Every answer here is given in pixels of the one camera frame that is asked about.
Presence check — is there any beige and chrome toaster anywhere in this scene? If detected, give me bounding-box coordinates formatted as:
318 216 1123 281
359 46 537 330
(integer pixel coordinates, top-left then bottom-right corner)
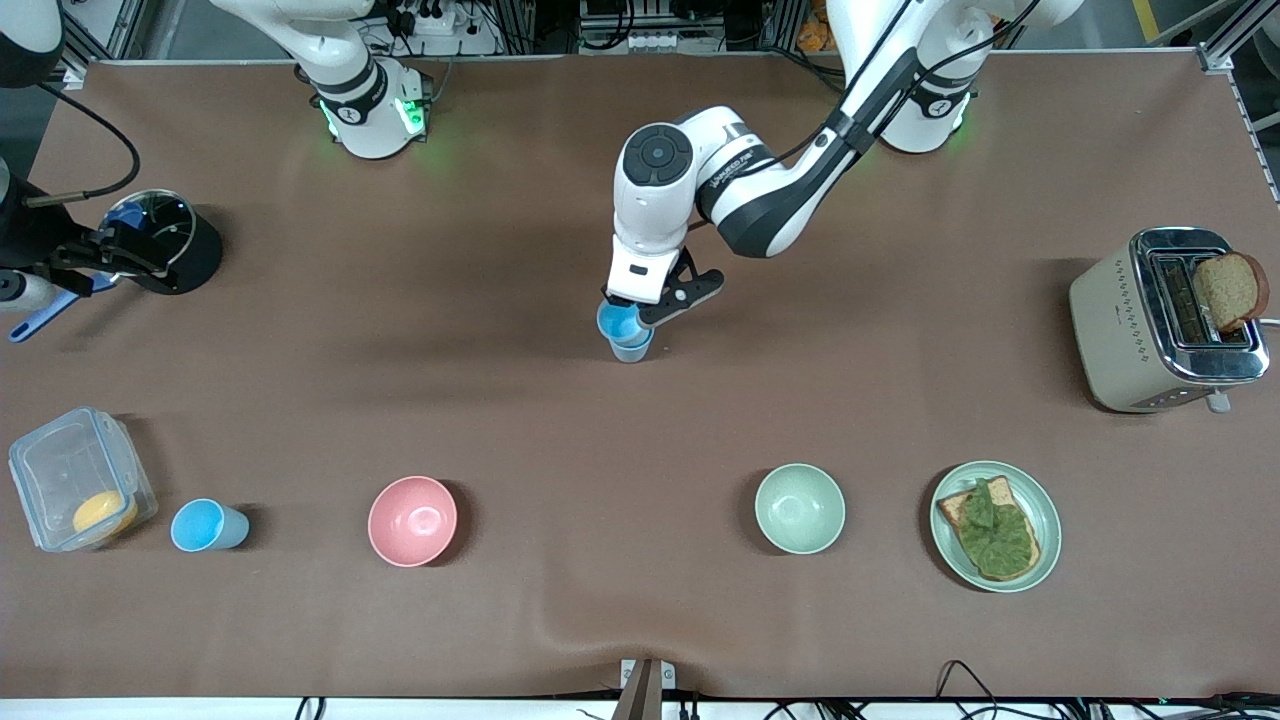
1068 227 1273 414

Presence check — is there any metal table clamp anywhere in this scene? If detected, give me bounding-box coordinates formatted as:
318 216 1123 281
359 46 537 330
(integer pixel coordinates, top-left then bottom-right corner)
619 658 677 720

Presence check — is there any brown tablecloth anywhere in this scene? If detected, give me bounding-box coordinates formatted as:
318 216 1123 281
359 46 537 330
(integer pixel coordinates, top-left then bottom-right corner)
0 50 1280 701

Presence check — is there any pink bowl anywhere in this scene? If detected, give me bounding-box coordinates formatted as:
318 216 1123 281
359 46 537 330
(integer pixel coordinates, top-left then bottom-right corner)
367 475 459 568

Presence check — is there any thick brown bread slice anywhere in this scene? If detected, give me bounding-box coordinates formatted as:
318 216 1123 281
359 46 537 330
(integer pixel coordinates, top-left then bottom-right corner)
1192 252 1270 334

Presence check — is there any green lettuce leaf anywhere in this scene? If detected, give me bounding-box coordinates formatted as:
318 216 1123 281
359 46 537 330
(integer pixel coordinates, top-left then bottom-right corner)
960 480 1037 577

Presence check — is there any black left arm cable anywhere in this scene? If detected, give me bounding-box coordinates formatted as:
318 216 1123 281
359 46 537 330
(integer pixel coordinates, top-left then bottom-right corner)
760 0 1043 173

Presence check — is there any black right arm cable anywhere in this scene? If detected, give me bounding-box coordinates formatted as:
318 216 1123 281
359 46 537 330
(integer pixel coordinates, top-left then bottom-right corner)
22 82 141 209

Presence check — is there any brown toast slice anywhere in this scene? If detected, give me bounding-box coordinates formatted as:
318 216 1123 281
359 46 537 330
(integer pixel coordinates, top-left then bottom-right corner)
937 476 1041 582

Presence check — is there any round orange food piece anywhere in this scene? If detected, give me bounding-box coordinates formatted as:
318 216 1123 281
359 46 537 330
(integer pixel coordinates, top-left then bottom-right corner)
72 490 139 537

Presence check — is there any light blue plastic cup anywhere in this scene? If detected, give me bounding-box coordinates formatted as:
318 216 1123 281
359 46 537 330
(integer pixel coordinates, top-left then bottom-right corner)
170 498 251 553
596 298 657 364

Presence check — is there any black pot with blue handle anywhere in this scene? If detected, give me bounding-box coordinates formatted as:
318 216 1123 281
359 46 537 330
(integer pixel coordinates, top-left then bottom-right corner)
8 188 226 344

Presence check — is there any clear plastic storage container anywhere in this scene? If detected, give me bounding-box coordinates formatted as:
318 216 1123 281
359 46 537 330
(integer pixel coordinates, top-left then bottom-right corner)
8 406 159 554

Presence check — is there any glass lid with blue knob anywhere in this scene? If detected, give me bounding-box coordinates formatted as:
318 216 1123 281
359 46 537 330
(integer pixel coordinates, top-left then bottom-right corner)
98 188 197 281

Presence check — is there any pale green round plate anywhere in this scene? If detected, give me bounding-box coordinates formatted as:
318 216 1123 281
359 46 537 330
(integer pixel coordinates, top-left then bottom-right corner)
930 460 1063 593

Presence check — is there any bag of orange snacks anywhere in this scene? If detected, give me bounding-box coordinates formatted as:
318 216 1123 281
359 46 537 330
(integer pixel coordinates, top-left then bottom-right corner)
797 0 843 54

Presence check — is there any black looped floor cable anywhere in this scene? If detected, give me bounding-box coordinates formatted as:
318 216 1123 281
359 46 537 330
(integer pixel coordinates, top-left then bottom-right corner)
935 659 1004 715

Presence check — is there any aluminium frame rail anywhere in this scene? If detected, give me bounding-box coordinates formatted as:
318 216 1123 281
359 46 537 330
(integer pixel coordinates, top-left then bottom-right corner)
1200 0 1280 207

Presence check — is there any pale green bowl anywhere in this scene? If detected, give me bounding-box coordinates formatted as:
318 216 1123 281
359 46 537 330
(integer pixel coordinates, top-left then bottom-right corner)
754 463 847 556

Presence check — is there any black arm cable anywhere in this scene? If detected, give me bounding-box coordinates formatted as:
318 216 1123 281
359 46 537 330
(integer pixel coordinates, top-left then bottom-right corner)
760 0 1043 173
22 82 141 209

